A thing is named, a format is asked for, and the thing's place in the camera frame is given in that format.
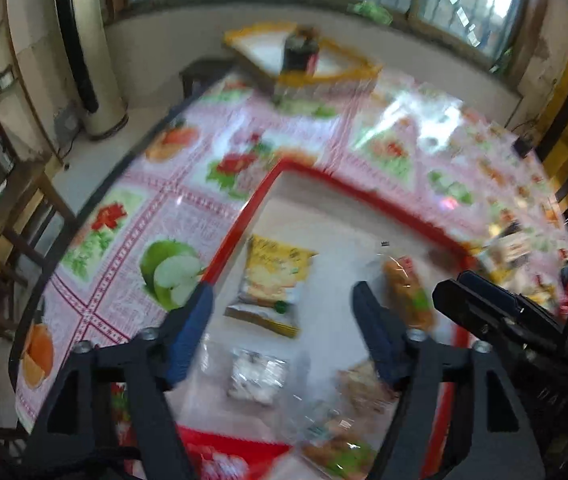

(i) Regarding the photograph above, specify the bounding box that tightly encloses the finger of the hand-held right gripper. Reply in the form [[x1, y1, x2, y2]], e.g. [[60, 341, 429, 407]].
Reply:
[[433, 270, 568, 352]]

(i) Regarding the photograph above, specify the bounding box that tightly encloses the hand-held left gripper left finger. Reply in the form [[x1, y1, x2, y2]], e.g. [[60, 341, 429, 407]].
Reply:
[[24, 282, 215, 480]]

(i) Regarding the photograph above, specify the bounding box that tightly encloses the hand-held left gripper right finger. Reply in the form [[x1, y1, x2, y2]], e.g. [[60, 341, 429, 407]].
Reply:
[[353, 281, 547, 480]]

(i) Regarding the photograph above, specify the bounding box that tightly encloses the clear packet brown pastry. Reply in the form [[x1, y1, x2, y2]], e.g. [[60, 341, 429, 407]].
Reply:
[[336, 360, 400, 416]]

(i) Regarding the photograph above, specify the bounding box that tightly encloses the clear packet orange pastry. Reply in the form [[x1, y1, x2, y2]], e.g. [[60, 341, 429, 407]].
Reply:
[[381, 255, 437, 333], [301, 435, 380, 480]]

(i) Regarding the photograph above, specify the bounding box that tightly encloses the pile of snack packets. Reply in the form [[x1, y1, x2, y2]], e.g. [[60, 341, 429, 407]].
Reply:
[[474, 220, 568, 311]]

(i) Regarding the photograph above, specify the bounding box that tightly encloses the small clear white packet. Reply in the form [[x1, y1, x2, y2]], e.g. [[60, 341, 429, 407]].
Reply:
[[226, 347, 290, 406]]

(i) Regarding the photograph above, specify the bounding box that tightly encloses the yellow chips packet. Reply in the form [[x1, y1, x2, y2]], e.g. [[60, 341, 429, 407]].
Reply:
[[224, 235, 319, 338]]

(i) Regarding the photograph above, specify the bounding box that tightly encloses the red rimmed tray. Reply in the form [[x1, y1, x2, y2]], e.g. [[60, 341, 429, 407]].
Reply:
[[164, 159, 480, 480]]

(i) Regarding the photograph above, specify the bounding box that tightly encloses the red snack packet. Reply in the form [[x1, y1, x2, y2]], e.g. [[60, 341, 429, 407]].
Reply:
[[176, 425, 285, 480]]

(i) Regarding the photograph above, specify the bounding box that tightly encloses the fruit and flower print tablecloth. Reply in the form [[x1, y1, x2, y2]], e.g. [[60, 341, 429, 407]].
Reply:
[[14, 67, 568, 480]]

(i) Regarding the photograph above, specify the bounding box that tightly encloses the wooden chair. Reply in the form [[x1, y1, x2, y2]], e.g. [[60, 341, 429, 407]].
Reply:
[[0, 160, 77, 346]]

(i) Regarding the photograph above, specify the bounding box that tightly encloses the dark stool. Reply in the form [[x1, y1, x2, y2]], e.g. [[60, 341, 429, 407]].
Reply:
[[180, 59, 237, 101]]

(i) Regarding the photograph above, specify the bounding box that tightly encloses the white tower air conditioner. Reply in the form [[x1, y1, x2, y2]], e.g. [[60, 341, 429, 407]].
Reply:
[[54, 0, 130, 142]]

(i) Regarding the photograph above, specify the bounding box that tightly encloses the yellow rimmed tray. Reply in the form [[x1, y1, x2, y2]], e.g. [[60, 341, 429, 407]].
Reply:
[[223, 22, 384, 98]]

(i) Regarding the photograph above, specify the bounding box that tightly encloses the dark bottle with cork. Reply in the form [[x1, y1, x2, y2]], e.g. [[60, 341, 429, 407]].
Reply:
[[282, 27, 321, 75]]

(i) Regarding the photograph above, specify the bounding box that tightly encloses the green cloth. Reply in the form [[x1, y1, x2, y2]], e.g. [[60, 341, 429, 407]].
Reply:
[[349, 0, 394, 26]]

